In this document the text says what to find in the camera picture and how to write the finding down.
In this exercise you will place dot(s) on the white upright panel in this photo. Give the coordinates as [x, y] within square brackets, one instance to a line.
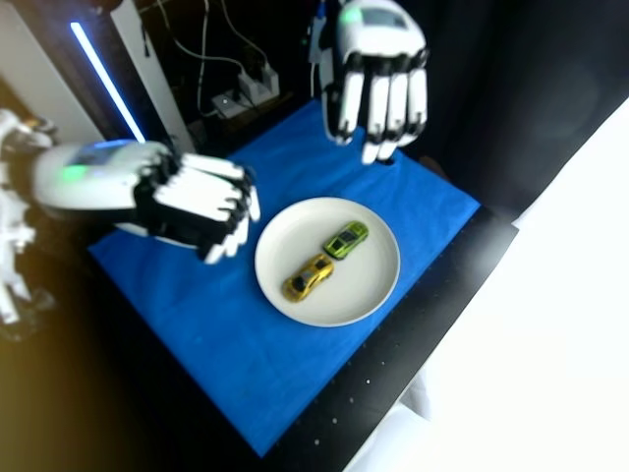
[147, 74]

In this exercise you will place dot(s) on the yellow toy car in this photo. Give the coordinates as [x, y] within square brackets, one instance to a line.
[308, 277]

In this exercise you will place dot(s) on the white round plate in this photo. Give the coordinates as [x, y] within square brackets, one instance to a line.
[363, 290]

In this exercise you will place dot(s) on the blue cloth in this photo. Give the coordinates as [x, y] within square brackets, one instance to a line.
[221, 344]

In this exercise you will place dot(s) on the blue-white light strip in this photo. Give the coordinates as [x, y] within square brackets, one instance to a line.
[105, 78]

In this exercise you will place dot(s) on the power strip with plugs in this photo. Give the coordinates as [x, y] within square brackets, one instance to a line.
[255, 86]

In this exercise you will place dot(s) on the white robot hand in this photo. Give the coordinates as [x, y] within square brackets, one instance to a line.
[98, 182]
[378, 34]

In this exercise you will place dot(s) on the green toy car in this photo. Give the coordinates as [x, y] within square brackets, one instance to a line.
[346, 240]

